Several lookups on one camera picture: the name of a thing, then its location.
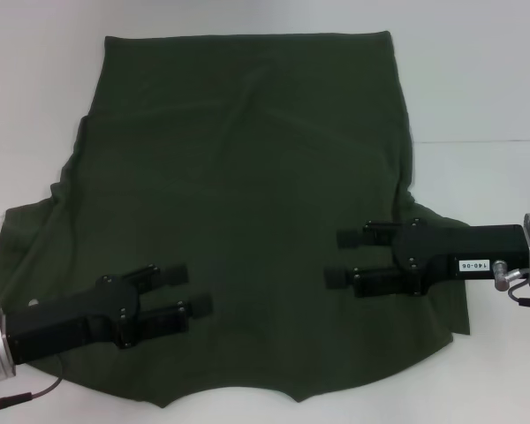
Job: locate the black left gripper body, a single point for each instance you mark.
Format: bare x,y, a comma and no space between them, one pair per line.
70,313

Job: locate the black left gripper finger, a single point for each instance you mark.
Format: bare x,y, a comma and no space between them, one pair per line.
174,274
159,322

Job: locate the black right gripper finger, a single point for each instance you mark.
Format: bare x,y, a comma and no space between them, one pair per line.
362,237
380,282

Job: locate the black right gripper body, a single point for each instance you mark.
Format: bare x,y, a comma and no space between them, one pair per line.
468,247

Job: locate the dark green shirt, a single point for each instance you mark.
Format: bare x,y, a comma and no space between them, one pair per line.
247,176

